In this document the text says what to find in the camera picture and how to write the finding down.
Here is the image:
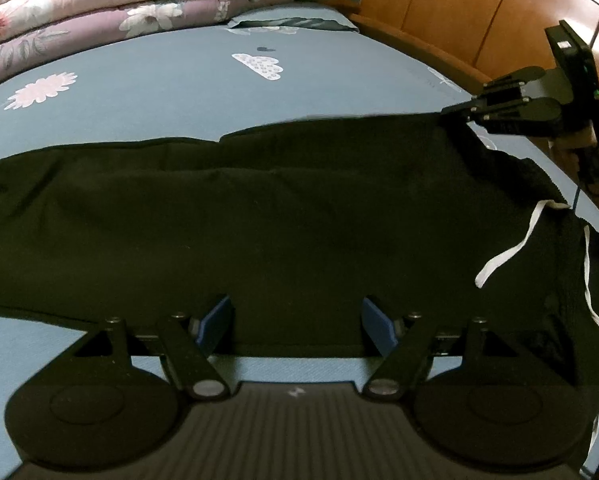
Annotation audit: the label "blue floral bed sheet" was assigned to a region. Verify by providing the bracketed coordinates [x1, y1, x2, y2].
[0, 0, 599, 480]

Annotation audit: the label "wooden bed headboard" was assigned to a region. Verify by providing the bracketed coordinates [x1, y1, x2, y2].
[314, 0, 599, 126]

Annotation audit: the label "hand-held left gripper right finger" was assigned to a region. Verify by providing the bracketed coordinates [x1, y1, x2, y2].
[362, 296, 523, 402]

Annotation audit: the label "black pants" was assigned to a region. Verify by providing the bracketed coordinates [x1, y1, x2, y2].
[0, 110, 599, 468]

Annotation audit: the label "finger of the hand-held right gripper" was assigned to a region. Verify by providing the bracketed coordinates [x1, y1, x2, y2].
[439, 98, 563, 135]
[479, 66, 547, 107]

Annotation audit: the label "purple floral quilt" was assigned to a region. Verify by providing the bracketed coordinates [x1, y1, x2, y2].
[0, 0, 293, 93]

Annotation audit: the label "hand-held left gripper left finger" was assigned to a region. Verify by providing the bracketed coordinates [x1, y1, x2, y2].
[74, 294, 236, 402]

